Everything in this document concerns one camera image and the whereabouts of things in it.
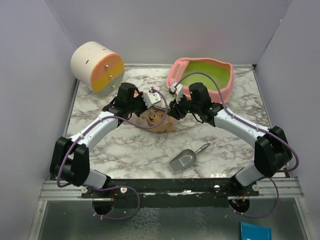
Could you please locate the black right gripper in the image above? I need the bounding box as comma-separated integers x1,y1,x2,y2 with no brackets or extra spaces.
167,92,201,120

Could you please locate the cat litter paper bag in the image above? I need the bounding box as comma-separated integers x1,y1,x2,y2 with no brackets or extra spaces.
129,101,177,134

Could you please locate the metal litter scoop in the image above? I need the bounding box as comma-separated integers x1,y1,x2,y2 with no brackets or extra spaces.
168,143,211,173

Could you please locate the metal ruler bag clip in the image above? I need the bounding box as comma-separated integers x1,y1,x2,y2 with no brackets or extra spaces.
151,105,170,113

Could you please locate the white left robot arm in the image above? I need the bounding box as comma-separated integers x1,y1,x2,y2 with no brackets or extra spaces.
49,83,148,198

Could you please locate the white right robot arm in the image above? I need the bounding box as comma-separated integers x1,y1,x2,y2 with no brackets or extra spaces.
168,82,293,196

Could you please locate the pink green litter box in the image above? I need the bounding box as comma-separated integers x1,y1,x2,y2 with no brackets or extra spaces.
166,57,234,103

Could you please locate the cream round cat scratcher drum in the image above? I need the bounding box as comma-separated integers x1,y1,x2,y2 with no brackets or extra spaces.
70,41,125,98

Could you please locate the blue card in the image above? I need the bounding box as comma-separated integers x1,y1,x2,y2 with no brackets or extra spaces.
240,222,272,240

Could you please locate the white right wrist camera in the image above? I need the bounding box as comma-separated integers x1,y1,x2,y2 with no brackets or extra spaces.
169,82,184,104

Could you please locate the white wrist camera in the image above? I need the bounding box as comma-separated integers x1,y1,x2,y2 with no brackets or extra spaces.
169,82,184,104
142,88,162,109

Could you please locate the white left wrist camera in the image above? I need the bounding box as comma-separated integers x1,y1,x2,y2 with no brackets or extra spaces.
142,88,162,109

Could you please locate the aluminium extrusion frame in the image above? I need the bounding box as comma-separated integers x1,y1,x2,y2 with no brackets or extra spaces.
39,177,304,201

